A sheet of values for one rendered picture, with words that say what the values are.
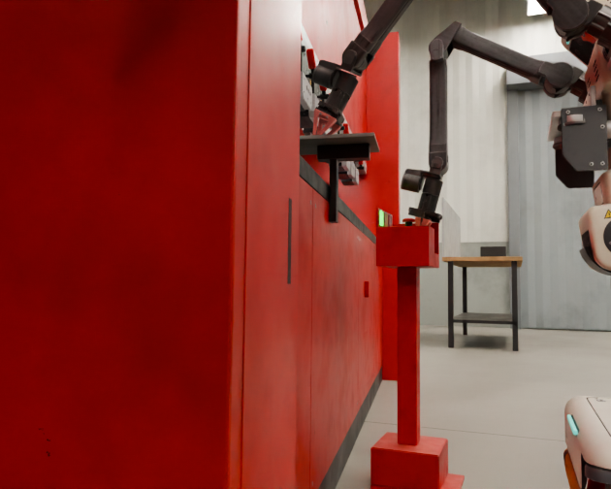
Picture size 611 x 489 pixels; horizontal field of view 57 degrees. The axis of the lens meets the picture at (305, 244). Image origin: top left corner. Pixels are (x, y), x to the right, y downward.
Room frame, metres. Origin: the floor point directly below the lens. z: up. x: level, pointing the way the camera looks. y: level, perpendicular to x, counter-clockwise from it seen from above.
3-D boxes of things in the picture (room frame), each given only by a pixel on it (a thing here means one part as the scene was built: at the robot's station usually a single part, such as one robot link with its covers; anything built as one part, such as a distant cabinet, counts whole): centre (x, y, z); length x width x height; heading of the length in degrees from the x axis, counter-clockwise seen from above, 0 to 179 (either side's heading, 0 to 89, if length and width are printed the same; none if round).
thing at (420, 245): (1.77, -0.33, 0.75); 0.20 x 0.16 x 0.18; 158
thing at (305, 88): (1.76, 0.04, 1.26); 0.15 x 0.09 x 0.17; 168
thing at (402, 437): (1.77, -0.33, 0.39); 0.06 x 0.06 x 0.54; 68
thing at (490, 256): (6.32, -2.03, 0.75); 1.80 x 0.75 x 1.50; 159
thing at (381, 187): (3.85, -0.22, 1.15); 0.85 x 0.25 x 2.30; 78
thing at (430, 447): (1.76, -0.35, 0.06); 0.25 x 0.20 x 0.12; 68
